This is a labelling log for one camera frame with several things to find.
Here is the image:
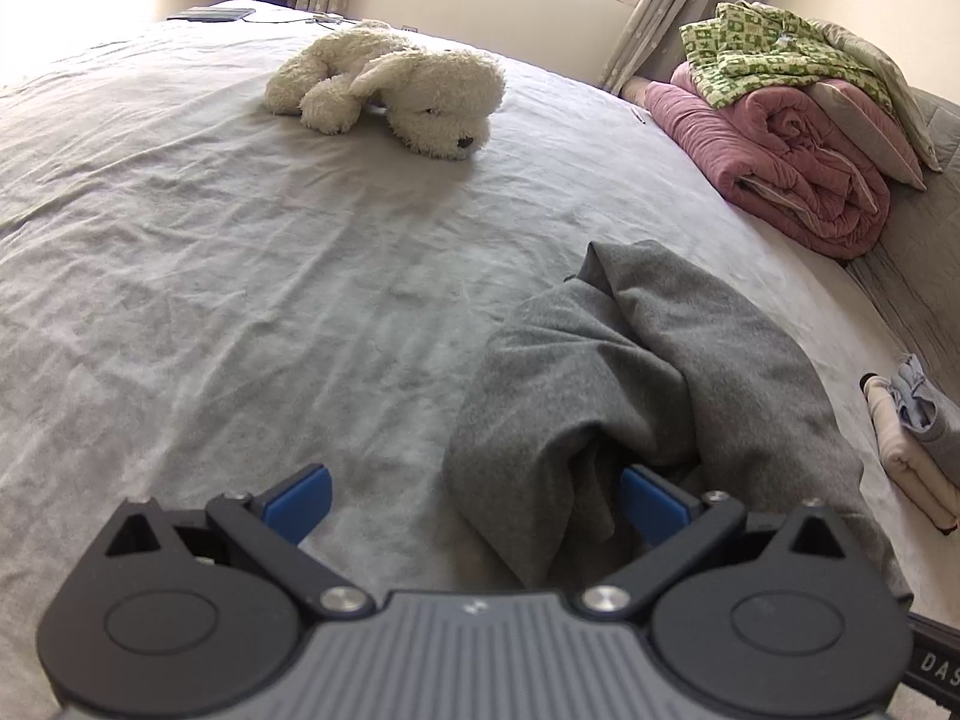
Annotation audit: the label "grey t-shirt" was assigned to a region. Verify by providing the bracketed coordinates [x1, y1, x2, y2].
[443, 241, 911, 601]

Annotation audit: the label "folded beige clothes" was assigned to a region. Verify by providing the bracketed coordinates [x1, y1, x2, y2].
[861, 372, 958, 535]

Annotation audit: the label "grey bed sheet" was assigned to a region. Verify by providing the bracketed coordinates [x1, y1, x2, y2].
[2, 20, 958, 718]

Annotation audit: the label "light blue small garment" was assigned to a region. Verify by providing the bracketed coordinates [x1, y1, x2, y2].
[885, 352, 960, 490]

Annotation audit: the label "folded pink quilt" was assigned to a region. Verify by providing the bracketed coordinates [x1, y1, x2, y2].
[644, 65, 890, 260]

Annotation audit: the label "white plush dog toy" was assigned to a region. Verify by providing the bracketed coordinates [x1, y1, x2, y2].
[263, 21, 506, 161]

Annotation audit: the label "green patterned blanket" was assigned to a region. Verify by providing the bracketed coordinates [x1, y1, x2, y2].
[680, 2, 893, 114]

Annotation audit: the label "dark tablet on bed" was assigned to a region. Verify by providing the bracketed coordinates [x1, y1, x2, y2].
[166, 7, 256, 23]

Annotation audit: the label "black cable on bed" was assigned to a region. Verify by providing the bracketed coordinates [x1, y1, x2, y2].
[299, 10, 422, 35]

